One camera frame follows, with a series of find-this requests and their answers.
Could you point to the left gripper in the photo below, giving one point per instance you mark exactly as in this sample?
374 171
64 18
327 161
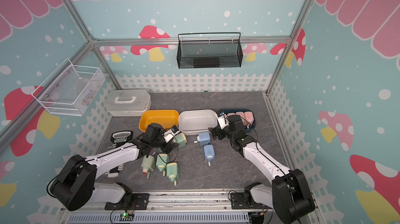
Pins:
169 147

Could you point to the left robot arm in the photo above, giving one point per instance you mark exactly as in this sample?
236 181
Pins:
76 186

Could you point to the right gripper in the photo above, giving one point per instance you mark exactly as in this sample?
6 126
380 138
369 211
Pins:
219 132

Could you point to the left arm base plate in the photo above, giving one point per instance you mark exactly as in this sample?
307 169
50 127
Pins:
130 201

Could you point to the pale green sharpener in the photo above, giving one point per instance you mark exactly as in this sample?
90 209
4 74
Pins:
148 165

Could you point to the white storage box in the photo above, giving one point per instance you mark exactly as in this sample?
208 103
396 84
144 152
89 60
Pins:
193 122

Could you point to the teal storage box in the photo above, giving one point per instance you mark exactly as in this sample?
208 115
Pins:
232 111

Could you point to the blue sharpener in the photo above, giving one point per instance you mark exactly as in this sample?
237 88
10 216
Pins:
203 139
209 153

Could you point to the green circuit board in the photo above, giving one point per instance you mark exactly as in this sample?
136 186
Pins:
126 217

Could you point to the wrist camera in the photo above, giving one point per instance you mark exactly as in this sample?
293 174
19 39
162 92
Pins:
221 118
171 133

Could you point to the pink sharpener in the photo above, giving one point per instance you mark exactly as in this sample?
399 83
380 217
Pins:
249 119
242 116

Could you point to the green sharpener bottom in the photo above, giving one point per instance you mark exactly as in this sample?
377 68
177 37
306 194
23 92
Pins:
172 172

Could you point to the blue sharpener upper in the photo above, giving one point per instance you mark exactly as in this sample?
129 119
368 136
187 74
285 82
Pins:
203 139

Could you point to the blue sharpener center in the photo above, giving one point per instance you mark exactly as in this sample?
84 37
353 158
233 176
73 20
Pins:
209 153

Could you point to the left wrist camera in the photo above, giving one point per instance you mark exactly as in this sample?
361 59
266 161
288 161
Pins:
171 133

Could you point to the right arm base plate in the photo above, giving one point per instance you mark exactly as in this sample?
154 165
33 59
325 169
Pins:
243 200

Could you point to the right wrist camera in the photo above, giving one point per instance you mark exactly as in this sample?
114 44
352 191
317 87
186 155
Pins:
221 118

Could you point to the yellow storage box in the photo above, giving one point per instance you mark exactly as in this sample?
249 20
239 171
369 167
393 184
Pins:
167 118

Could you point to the aluminium rail frame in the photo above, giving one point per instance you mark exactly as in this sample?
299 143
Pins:
209 206

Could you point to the translucent lidded case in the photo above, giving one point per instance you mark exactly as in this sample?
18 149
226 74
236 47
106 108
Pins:
128 102

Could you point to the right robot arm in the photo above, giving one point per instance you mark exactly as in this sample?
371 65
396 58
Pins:
288 195

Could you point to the black tool rack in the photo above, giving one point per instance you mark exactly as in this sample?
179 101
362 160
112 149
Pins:
118 139

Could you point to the black wire mesh basket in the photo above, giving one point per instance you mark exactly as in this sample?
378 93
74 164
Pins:
209 50

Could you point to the white wire mesh basket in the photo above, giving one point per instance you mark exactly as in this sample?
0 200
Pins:
69 89

